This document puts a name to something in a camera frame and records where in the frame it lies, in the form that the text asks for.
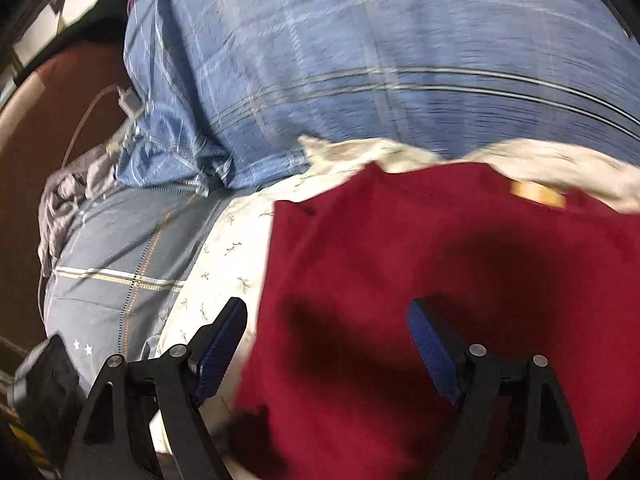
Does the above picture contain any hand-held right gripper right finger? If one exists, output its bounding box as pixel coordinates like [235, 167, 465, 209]
[407, 299, 588, 480]

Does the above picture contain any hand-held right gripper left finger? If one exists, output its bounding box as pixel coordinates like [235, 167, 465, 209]
[62, 297, 248, 480]

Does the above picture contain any dark red garment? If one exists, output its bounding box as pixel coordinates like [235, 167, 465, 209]
[232, 162, 640, 480]

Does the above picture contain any cream leaf-print pillow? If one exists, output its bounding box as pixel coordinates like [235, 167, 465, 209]
[147, 135, 640, 480]

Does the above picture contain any grey-blue plaid bedsheet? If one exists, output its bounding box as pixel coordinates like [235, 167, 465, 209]
[42, 180, 236, 396]

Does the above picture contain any grey cloth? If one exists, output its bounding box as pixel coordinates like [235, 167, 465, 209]
[37, 147, 121, 276]

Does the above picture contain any white charger plug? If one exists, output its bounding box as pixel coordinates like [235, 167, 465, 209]
[116, 86, 146, 121]

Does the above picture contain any blue plaid quilt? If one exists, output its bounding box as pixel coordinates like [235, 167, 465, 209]
[115, 0, 640, 196]

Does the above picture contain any dark cloth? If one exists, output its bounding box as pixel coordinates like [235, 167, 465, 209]
[65, 0, 135, 36]

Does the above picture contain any white cable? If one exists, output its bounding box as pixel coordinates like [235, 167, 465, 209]
[37, 86, 132, 311]

